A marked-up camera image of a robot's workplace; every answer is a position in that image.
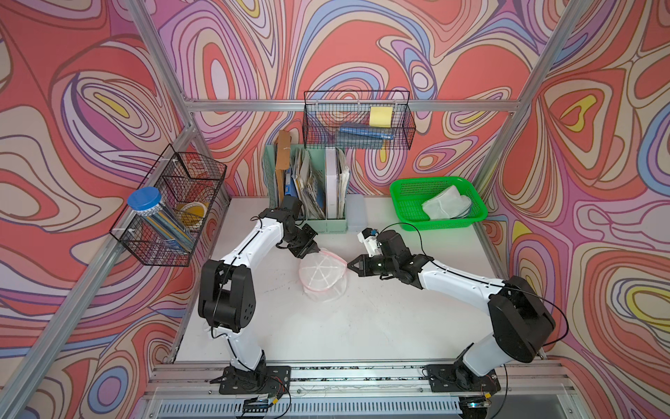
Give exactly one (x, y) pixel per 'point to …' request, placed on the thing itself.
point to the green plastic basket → (409, 196)
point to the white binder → (331, 179)
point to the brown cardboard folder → (283, 161)
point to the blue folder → (290, 186)
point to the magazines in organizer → (309, 182)
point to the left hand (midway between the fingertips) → (323, 245)
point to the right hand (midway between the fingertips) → (351, 271)
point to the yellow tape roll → (192, 214)
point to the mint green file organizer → (324, 225)
